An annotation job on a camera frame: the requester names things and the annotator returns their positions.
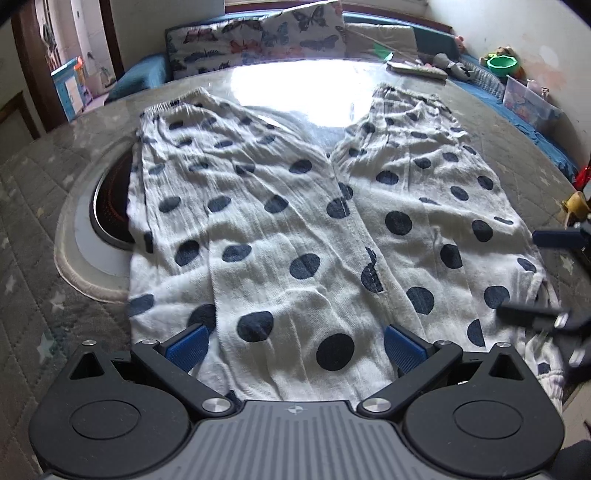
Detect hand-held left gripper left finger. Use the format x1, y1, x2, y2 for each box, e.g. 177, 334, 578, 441
69, 324, 234, 418

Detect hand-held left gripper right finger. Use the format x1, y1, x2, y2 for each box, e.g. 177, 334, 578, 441
358, 324, 527, 418

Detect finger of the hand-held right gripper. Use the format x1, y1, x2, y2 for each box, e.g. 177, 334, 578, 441
532, 222, 591, 250
498, 302, 591, 334

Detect white polka dot pants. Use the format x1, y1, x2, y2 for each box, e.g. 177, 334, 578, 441
127, 83, 564, 416

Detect yellow box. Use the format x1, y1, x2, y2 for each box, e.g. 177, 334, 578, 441
562, 191, 591, 217

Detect clear plastic storage box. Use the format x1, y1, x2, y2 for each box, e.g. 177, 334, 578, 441
502, 75, 563, 133

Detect round black hot plate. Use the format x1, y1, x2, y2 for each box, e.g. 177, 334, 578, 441
90, 152, 139, 245

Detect green plastic bowl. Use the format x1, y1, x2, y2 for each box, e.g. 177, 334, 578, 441
487, 54, 519, 77

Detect brown plush toy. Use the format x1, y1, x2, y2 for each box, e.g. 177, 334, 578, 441
479, 46, 526, 80

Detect grey plush toy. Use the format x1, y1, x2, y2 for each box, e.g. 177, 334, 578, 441
433, 52, 477, 85

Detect beige cushion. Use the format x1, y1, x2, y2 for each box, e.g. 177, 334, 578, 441
344, 23, 419, 64

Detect thin stick with green tip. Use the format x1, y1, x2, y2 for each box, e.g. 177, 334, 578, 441
345, 28, 395, 62

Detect blue sofa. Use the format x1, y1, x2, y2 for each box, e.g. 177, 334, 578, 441
106, 11, 583, 185

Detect blue toy cabinet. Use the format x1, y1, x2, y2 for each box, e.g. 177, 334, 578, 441
51, 56, 93, 121

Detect wide butterfly print cushion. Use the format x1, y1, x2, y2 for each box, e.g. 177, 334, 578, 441
165, 21, 265, 80

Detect square butterfly print cushion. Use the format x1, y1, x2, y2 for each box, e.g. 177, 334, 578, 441
261, 1, 346, 62

